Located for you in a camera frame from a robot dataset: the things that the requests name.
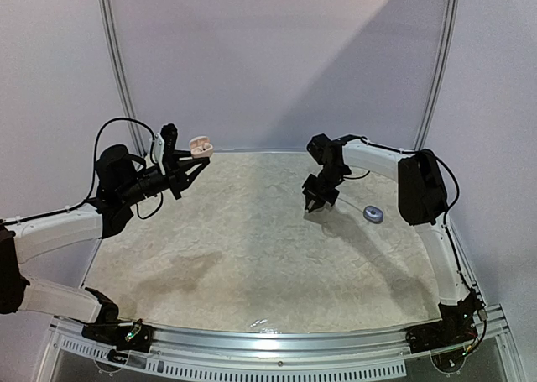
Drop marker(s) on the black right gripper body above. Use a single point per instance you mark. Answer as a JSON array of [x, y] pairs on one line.
[[318, 189]]

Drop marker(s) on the aluminium corner post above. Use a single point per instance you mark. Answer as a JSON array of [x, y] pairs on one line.
[[116, 59], [447, 30]]

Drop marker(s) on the white round case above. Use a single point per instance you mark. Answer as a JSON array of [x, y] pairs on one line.
[[195, 147]]

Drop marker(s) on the blue earbud charging case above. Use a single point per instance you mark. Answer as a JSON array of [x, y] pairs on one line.
[[373, 214]]

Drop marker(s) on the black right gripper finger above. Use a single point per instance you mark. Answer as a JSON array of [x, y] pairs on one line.
[[317, 205], [308, 203]]

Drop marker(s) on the left aluminium corner post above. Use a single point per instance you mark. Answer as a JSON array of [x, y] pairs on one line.
[[116, 59]]

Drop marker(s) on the right aluminium corner post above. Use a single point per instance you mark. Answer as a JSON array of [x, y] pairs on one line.
[[447, 30]]

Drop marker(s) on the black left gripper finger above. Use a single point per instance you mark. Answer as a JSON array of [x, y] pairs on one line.
[[178, 154], [193, 168]]

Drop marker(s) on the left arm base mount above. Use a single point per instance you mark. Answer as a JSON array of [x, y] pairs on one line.
[[122, 335]]

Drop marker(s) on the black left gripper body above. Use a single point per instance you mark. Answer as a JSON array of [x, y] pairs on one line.
[[174, 177]]

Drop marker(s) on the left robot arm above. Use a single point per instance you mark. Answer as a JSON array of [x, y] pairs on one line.
[[124, 181]]

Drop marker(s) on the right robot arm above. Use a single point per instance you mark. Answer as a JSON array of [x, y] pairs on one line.
[[422, 202]]

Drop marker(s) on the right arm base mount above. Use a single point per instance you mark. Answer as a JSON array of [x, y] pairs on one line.
[[463, 322]]

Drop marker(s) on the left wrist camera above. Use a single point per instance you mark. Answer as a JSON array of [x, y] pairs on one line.
[[163, 142]]

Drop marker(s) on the aluminium front rail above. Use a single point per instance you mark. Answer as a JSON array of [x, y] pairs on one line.
[[179, 354]]

